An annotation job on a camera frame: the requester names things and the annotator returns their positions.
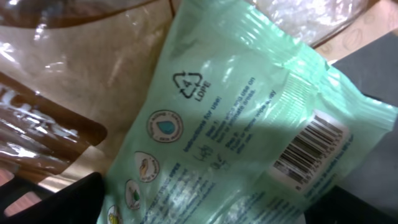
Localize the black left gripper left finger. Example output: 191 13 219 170
1 172 105 224

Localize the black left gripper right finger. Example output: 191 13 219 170
304 187 397 224

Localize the mint green wipes packet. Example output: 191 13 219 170
98 1 397 224

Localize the brown clear snack bag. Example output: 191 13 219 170
1 0 174 192

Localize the grey plastic mesh basket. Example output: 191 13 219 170
1 27 397 218

